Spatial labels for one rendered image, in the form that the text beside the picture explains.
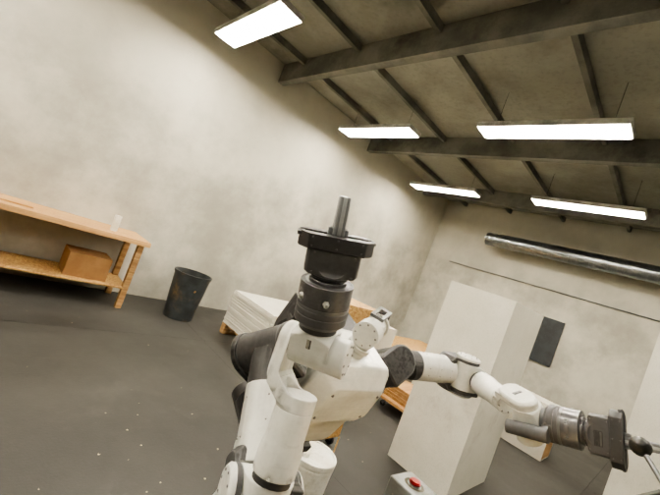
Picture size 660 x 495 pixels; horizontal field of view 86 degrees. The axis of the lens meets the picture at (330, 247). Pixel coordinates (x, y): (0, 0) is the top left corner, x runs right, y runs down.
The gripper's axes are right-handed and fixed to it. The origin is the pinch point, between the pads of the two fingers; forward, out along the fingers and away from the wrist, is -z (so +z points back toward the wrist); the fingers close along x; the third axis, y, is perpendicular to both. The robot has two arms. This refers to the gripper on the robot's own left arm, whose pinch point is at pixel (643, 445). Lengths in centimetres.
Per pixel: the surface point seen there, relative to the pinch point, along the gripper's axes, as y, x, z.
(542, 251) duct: -718, -269, 230
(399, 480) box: -7, 30, 64
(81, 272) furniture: 40, -47, 496
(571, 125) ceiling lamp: -278, -269, 73
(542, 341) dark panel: -780, -85, 249
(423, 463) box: -202, 77, 172
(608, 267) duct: -728, -231, 119
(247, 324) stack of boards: -142, -18, 406
